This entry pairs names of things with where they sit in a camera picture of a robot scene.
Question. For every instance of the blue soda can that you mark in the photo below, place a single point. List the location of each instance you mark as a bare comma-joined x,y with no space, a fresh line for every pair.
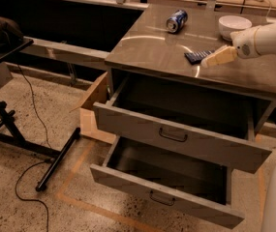
176,21

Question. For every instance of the grey metal rail beam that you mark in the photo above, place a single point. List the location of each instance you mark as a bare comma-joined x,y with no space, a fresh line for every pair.
77,55

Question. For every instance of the grey lower drawer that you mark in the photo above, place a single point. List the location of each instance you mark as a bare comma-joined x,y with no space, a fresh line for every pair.
192,186

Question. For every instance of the black folding stand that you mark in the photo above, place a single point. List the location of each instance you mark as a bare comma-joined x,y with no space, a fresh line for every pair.
10,134

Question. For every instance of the white ceramic bowl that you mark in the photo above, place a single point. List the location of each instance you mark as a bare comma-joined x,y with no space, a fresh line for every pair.
232,23

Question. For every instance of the cardboard box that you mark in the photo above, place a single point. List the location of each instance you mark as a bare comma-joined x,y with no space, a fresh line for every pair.
97,92

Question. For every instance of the blue rxbar blueberry wrapper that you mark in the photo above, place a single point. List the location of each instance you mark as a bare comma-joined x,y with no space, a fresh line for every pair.
198,56

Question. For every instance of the grey drawer cabinet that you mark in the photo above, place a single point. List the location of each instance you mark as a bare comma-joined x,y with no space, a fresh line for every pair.
149,48

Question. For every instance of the grey drawer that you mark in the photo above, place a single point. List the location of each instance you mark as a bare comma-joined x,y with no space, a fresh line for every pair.
192,186
197,122

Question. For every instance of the grey upper drawer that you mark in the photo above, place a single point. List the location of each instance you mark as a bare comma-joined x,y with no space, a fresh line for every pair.
197,122

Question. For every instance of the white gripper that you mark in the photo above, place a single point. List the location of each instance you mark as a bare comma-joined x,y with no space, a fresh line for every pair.
244,43

